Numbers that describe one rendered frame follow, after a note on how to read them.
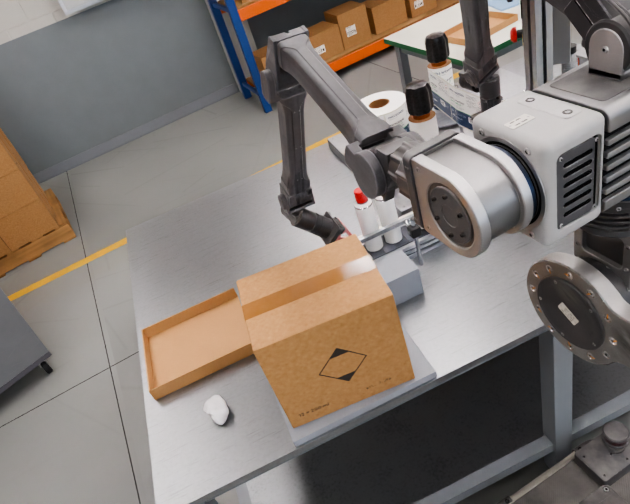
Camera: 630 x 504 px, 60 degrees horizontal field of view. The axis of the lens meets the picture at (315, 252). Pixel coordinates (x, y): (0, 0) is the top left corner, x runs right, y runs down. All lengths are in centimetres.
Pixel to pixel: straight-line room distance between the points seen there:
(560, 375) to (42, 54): 489
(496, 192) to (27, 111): 521
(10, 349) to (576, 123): 285
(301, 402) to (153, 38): 473
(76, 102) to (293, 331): 474
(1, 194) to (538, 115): 392
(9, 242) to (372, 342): 359
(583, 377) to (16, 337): 256
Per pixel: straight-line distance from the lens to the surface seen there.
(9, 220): 439
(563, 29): 144
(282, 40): 109
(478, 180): 68
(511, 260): 157
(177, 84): 574
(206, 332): 164
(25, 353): 320
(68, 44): 555
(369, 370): 122
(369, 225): 153
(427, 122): 180
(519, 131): 70
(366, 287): 112
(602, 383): 207
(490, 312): 143
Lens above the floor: 187
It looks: 36 degrees down
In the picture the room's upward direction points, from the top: 20 degrees counter-clockwise
